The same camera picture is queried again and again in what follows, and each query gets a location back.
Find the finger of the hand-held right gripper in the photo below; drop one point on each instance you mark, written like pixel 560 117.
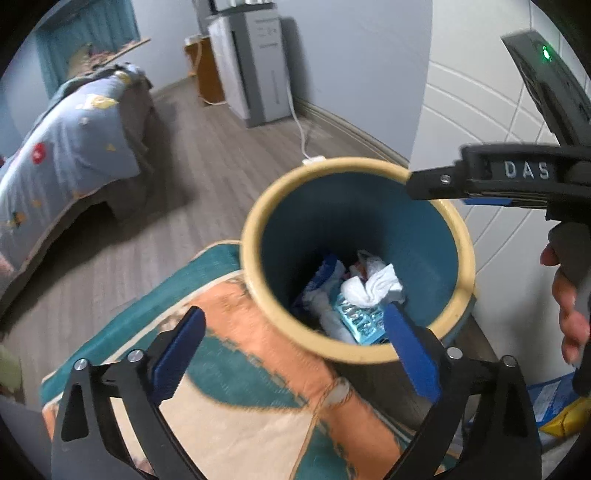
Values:
pixel 489 202
pixel 434 182

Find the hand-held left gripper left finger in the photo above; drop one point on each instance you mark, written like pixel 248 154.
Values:
pixel 180 355

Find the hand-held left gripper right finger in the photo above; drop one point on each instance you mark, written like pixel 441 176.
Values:
pixel 411 350

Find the teal blister pack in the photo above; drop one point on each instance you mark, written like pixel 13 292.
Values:
pixel 360 321

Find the white tissue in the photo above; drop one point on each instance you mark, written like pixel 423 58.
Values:
pixel 374 286

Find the blue wet wipes packet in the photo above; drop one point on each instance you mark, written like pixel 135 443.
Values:
pixel 323 279

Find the teal bin with yellow rim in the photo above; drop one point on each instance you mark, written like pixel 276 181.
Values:
pixel 323 217

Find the person's right hand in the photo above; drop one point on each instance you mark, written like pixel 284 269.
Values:
pixel 570 323

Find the white panelled wardrobe door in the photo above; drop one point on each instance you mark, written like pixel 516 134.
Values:
pixel 485 106

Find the patterned orange teal mat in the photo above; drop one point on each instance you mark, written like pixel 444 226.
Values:
pixel 258 415

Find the white power strip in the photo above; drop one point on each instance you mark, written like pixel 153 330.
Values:
pixel 313 160

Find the blue yellow package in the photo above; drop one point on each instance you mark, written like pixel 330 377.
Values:
pixel 549 401

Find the green cup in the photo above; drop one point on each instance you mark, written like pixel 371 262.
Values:
pixel 9 374

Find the white air purifier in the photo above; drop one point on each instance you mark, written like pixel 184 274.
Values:
pixel 258 69

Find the wooden cabinet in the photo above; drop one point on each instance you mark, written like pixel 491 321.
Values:
pixel 210 78

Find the plaid cloth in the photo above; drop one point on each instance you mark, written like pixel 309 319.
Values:
pixel 101 57

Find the wooden window sill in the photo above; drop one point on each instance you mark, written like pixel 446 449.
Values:
pixel 134 45

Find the teal curtain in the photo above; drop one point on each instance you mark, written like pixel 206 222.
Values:
pixel 106 23

